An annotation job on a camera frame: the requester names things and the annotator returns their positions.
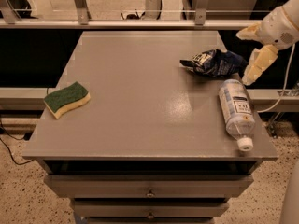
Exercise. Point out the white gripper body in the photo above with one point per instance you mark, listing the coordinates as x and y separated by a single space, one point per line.
275 29

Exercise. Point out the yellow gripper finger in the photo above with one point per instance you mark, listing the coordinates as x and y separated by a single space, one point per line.
259 61
250 32

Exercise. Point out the blue chip bag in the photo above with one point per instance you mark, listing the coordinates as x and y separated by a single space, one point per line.
216 63

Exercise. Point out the clear plastic water bottle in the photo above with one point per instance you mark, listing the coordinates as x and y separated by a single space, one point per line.
237 114

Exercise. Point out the grey drawer cabinet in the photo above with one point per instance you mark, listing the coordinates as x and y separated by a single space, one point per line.
147 116

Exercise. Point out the green yellow sponge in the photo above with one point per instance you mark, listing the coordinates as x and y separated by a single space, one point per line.
66 99

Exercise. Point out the drawer with knob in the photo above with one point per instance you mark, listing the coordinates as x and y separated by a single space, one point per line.
148 208
99 186

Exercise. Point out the top drawer with knob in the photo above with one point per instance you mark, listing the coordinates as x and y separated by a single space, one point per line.
99 186

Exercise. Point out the metal railing frame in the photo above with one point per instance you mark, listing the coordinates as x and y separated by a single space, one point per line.
132 14

